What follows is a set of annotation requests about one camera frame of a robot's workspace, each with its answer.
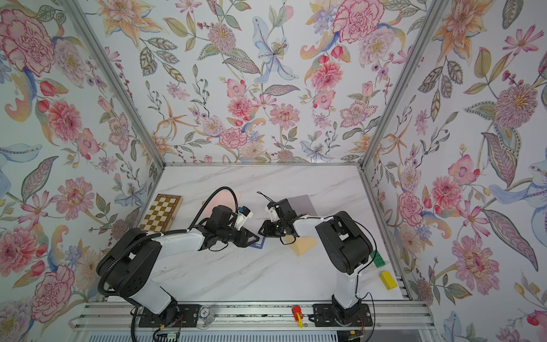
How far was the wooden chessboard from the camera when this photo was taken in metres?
0.96

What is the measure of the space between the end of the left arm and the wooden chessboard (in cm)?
32

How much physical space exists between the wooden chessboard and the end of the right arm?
1.39 feet

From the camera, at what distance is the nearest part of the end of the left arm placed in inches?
27.8
